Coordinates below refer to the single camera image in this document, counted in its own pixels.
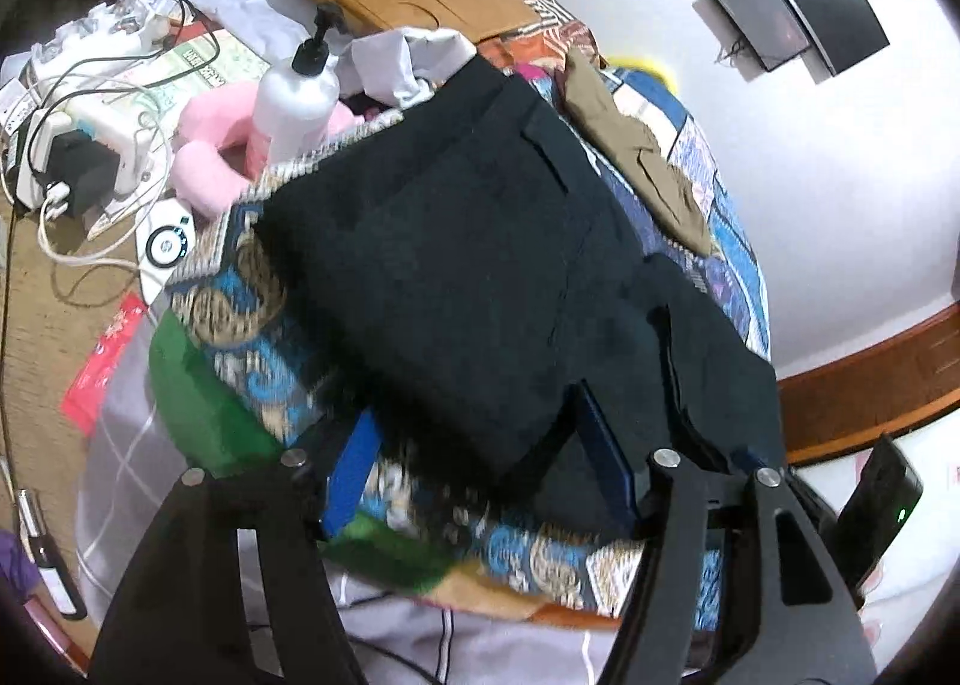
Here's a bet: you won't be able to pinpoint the white charging cable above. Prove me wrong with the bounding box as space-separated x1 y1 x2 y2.
0 96 177 274

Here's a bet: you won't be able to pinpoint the white power strip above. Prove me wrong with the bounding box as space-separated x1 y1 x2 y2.
11 92 170 210

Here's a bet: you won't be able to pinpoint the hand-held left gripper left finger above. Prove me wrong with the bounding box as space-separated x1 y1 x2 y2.
86 411 380 685

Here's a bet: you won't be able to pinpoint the black charger plug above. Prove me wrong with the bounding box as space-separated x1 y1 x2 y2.
41 128 121 215

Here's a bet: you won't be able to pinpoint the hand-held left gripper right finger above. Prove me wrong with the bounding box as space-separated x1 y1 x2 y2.
574 381 878 685

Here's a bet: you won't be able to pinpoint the khaki pants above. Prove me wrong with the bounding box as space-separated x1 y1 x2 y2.
562 47 713 257

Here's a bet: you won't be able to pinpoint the black pants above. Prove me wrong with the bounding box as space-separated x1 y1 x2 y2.
251 55 785 543

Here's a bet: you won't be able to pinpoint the thin black cable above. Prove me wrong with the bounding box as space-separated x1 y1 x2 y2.
0 0 222 131

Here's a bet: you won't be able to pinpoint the red packet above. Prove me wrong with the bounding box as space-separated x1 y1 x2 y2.
60 293 149 437

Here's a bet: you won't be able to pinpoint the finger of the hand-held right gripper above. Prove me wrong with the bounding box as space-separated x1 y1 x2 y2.
646 306 755 476

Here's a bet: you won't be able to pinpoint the pink plush pillow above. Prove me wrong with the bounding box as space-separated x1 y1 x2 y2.
171 91 365 215

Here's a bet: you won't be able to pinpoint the striped orange blanket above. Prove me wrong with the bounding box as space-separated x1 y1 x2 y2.
480 0 601 67

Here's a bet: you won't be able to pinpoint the green printed booklet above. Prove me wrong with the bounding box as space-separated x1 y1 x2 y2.
120 29 271 101

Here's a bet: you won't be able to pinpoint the clear plastic bag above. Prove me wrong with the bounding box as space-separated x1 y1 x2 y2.
30 0 170 67

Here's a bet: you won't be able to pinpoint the grey white cloth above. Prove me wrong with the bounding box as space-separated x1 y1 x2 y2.
341 26 477 110

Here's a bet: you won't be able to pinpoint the white round disc device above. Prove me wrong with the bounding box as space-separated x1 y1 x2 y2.
135 197 200 304

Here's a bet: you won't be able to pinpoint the patchwork blanket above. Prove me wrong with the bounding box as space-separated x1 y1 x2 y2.
146 0 773 633

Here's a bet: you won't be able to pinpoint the white pump lotion bottle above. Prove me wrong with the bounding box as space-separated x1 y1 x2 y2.
247 2 344 176

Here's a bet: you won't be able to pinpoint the small black monitor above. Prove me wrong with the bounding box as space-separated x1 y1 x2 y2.
712 0 815 73

